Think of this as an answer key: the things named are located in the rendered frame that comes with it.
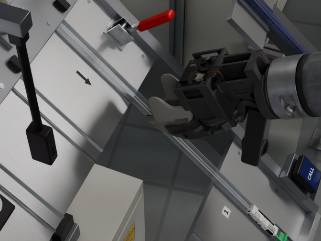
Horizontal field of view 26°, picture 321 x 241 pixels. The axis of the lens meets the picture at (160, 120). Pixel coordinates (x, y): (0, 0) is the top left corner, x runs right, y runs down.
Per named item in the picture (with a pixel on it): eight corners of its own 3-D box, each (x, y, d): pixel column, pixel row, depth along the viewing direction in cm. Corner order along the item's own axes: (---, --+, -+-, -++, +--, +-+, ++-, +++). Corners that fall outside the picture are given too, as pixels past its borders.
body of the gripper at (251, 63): (188, 52, 91) (269, 37, 84) (218, 98, 96) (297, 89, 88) (166, 92, 87) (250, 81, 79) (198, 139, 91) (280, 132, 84)
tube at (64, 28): (281, 236, 109) (286, 235, 108) (278, 244, 108) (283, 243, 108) (46, 8, 91) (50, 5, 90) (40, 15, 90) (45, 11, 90)
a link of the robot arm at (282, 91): (329, 86, 86) (312, 134, 81) (296, 90, 89) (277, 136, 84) (306, 40, 82) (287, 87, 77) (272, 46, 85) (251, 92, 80)
